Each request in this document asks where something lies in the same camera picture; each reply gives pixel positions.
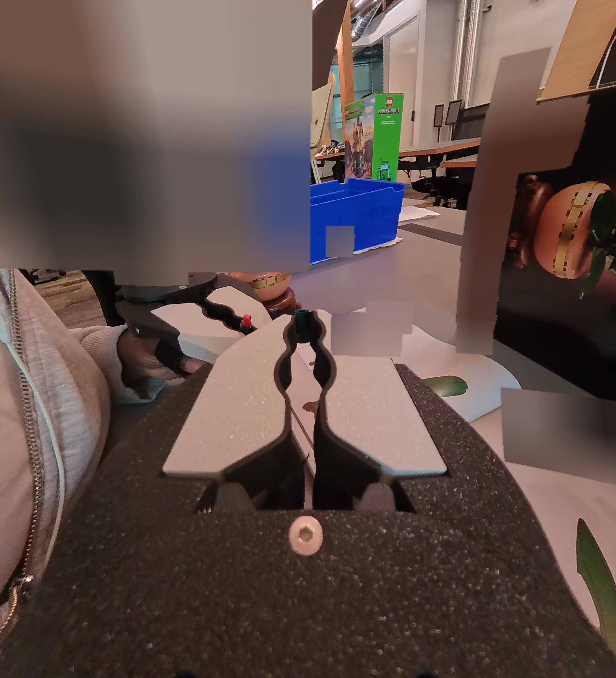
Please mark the wooden top desk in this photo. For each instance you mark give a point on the wooden top desk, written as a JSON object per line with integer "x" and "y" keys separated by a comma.
{"x": 440, "y": 145}
{"x": 459, "y": 161}

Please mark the toy brick orchid pot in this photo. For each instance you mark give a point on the toy brick orchid pot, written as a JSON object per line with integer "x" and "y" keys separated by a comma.
{"x": 284, "y": 302}

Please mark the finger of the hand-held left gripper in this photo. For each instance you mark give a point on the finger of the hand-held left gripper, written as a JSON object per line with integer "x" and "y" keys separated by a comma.
{"x": 196, "y": 333}
{"x": 239, "y": 301}

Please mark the group of black office chairs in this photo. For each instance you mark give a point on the group of black office chairs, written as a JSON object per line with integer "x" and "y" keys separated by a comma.
{"x": 438, "y": 188}

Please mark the open instruction booklet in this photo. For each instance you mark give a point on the open instruction booklet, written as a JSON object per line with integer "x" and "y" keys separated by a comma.
{"x": 551, "y": 503}

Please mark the dark orchid set box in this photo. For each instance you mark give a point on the dark orchid set box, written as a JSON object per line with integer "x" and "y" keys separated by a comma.
{"x": 578, "y": 318}

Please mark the grey vertical pipes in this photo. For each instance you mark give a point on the grey vertical pipes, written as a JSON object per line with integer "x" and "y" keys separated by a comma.
{"x": 467, "y": 47}

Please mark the wooden panel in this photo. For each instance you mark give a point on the wooden panel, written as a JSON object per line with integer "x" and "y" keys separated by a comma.
{"x": 578, "y": 47}

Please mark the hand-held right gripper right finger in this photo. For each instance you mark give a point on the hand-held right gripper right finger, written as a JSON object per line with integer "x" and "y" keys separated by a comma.
{"x": 371, "y": 413}

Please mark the white foam sheet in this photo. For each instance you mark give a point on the white foam sheet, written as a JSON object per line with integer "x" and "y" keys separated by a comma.
{"x": 419, "y": 214}
{"x": 387, "y": 243}

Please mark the dark green connector piece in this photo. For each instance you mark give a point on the dark green connector piece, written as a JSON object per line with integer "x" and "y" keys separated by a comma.
{"x": 301, "y": 320}

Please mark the black sign stand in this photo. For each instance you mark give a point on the black sign stand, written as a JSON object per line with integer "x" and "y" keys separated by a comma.
{"x": 453, "y": 111}
{"x": 439, "y": 114}

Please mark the beige display board on stand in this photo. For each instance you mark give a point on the beige display board on stand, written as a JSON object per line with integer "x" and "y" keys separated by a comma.
{"x": 321, "y": 116}

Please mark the blue plastic bin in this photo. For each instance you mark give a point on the blue plastic bin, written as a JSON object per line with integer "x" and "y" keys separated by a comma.
{"x": 371, "y": 212}

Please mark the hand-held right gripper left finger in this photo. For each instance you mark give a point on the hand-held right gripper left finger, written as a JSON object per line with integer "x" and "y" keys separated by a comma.
{"x": 234, "y": 413}

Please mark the person's left hand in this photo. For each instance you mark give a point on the person's left hand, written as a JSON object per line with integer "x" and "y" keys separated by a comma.
{"x": 144, "y": 360}

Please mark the person's left forearm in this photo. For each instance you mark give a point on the person's left forearm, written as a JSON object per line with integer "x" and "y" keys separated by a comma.
{"x": 96, "y": 360}

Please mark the green toy set box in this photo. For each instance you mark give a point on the green toy set box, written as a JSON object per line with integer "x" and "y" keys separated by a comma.
{"x": 390, "y": 143}

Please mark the small red pin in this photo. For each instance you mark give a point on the small red pin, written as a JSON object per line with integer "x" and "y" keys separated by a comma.
{"x": 245, "y": 321}

